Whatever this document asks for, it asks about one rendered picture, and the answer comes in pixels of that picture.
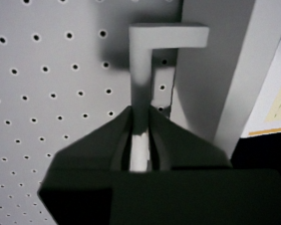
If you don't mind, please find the grey perforated base plate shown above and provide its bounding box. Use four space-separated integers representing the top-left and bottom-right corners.
0 0 183 225

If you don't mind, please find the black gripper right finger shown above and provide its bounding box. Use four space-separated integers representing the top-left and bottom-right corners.
148 105 233 171

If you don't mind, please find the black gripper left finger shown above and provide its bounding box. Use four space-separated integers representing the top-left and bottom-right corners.
47 106 133 171

